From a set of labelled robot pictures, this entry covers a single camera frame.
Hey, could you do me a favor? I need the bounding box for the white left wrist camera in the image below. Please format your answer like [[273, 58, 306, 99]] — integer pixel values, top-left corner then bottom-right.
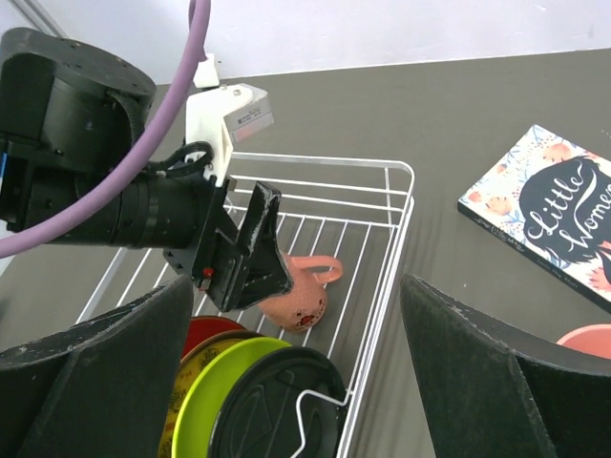
[[185, 54, 274, 187]]

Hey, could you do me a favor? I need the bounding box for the lime green plate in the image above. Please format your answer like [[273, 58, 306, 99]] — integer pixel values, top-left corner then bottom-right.
[[172, 337, 291, 458]]

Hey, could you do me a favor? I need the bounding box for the Little Women book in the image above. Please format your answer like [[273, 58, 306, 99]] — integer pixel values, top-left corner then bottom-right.
[[457, 125, 610, 310]]

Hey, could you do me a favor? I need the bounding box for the yellow plate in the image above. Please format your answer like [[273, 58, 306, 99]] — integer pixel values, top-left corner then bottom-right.
[[157, 329, 263, 458]]

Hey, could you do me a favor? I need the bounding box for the pink plastic cup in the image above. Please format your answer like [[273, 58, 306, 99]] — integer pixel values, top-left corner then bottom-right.
[[557, 323, 611, 359]]

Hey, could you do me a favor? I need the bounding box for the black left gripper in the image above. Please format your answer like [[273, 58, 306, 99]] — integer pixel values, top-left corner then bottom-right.
[[161, 180, 293, 312]]

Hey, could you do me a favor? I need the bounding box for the red plate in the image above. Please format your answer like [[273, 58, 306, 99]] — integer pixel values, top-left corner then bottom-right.
[[181, 316, 245, 358]]

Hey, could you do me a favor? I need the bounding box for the white wire dish rack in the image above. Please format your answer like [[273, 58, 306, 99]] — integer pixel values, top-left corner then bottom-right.
[[75, 152, 415, 458]]

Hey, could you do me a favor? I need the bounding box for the black plate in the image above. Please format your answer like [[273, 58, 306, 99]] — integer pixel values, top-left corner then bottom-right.
[[207, 346, 346, 457]]

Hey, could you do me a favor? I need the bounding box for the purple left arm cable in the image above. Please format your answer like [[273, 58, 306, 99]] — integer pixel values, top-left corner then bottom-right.
[[0, 0, 212, 260]]

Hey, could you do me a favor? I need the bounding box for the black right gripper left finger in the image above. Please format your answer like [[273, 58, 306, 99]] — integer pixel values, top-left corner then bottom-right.
[[1, 276, 194, 457]]

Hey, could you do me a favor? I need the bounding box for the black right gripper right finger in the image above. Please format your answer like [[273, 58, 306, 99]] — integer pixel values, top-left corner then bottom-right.
[[400, 275, 610, 457]]

